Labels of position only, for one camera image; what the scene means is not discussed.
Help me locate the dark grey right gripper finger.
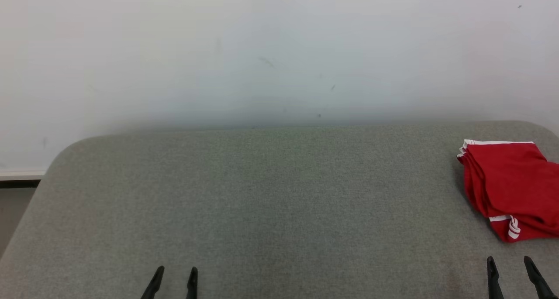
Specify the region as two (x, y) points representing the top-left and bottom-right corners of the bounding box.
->
(523, 255), (558, 299)
(487, 256), (505, 299)

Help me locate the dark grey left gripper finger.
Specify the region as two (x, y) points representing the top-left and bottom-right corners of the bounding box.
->
(140, 265), (166, 299)
(186, 267), (199, 299)

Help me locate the red jersey with black lettering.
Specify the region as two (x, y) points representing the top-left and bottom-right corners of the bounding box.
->
(480, 212), (559, 243)

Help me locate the red white jersey shirt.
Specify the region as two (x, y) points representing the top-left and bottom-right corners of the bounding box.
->
(457, 139), (559, 227)

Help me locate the grey fabric sofa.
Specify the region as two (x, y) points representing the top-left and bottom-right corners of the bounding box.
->
(0, 121), (559, 299)

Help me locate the white wall baseboard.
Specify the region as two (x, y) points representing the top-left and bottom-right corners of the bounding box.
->
(0, 170), (46, 181)

